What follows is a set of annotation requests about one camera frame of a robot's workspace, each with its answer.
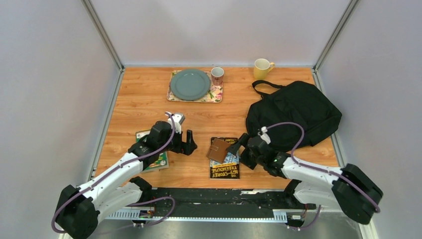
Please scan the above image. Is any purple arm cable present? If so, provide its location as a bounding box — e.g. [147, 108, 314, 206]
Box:
[266, 121, 381, 231]
[51, 111, 176, 235]

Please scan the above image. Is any aluminium frame post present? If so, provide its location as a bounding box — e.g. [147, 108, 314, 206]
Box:
[313, 0, 360, 73]
[81, 0, 124, 72]

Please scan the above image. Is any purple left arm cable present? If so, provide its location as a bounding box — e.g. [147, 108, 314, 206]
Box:
[51, 111, 176, 235]

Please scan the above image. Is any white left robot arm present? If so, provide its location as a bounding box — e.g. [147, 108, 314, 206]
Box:
[51, 113, 198, 239]

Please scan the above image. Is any aluminium frame post left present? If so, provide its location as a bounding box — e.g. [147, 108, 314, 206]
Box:
[81, 0, 124, 72]

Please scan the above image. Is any black yellow storey treehouse book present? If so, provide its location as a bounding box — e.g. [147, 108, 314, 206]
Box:
[209, 137, 240, 180]

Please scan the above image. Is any teal ceramic plate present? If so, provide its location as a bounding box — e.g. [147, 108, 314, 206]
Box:
[170, 69, 211, 101]

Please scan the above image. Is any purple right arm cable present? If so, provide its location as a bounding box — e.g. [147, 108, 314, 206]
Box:
[266, 121, 381, 231]

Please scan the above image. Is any yellow ceramic mug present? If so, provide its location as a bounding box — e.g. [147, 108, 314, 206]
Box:
[253, 58, 275, 80]

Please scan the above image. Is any brown patterned mug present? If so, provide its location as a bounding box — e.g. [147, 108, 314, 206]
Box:
[211, 67, 224, 86]

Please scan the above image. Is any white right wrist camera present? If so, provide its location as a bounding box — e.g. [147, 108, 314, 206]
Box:
[258, 126, 271, 144]

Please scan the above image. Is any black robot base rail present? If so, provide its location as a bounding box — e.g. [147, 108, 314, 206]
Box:
[139, 180, 315, 218]

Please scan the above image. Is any floral serving tray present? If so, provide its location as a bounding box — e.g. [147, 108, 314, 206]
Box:
[167, 70, 223, 103]

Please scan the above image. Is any green paperback book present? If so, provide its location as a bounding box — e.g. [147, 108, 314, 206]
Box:
[135, 130, 169, 173]

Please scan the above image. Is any aluminium frame post right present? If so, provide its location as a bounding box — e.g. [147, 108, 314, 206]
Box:
[313, 0, 360, 73]

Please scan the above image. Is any brown leather wallet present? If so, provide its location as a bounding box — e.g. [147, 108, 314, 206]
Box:
[206, 137, 230, 163]

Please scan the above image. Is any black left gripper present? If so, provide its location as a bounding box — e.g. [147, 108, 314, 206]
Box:
[158, 126, 197, 156]

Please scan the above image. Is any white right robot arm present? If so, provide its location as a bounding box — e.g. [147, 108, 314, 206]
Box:
[226, 133, 384, 225]

